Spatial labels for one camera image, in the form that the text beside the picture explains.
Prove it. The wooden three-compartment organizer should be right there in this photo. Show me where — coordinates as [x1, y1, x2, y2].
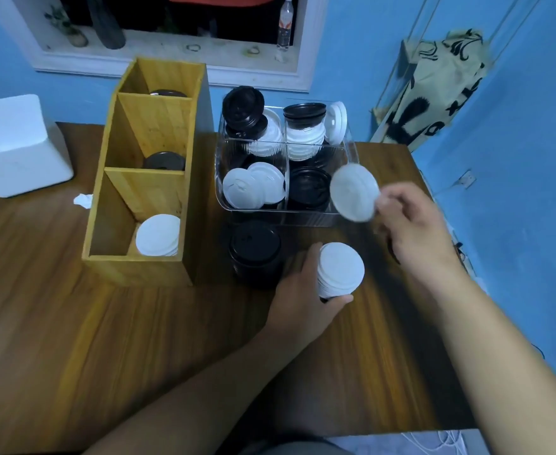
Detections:
[82, 58, 215, 288]

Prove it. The white window frame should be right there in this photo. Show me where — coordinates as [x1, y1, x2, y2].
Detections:
[0, 0, 328, 93]

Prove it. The dark glass vase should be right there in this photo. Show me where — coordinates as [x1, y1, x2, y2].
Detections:
[86, 0, 127, 51]

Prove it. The cream tote bag black print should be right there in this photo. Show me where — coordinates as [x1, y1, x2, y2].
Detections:
[371, 28, 490, 152]

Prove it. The hanging rope shelf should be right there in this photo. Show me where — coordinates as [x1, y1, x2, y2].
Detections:
[370, 0, 544, 138]

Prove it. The white cable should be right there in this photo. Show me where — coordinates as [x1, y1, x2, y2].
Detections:
[400, 430, 468, 455]

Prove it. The person's right hand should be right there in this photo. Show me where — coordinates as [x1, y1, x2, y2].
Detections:
[375, 181, 468, 285]

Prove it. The white domed cup lid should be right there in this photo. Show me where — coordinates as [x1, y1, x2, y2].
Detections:
[330, 163, 381, 223]
[316, 242, 366, 300]

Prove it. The grey shirt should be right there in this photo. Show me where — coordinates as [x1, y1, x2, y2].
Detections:
[258, 440, 354, 455]

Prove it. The clear plastic container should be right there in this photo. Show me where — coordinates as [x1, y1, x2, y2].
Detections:
[215, 100, 360, 228]

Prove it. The white foam box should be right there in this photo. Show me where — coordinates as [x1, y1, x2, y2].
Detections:
[0, 94, 75, 198]

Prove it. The person's left hand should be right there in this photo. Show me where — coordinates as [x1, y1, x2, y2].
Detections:
[263, 241, 354, 350]

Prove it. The person's right forearm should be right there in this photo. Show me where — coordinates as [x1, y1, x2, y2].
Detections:
[434, 265, 556, 455]

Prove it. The person's left forearm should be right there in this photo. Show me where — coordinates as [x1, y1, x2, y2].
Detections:
[83, 326, 302, 455]

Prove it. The small potted plant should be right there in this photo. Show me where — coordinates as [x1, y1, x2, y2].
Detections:
[44, 4, 89, 48]

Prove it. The clear plastic water bottle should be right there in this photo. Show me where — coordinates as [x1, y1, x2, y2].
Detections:
[277, 0, 296, 51]

